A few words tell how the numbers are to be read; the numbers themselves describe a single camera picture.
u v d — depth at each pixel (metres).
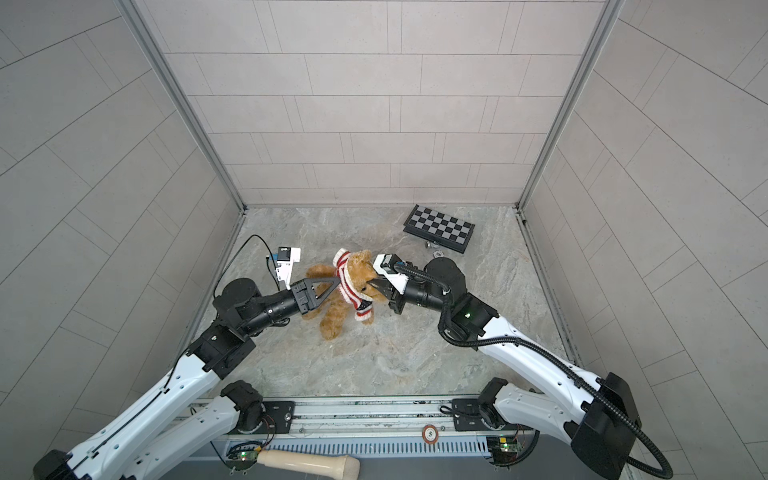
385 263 0.54
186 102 0.87
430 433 0.69
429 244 1.03
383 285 0.59
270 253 0.58
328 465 0.62
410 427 0.71
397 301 0.58
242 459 0.65
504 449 0.68
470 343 0.51
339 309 0.75
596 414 0.38
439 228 1.06
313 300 0.58
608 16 0.71
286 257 0.60
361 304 0.65
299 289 0.57
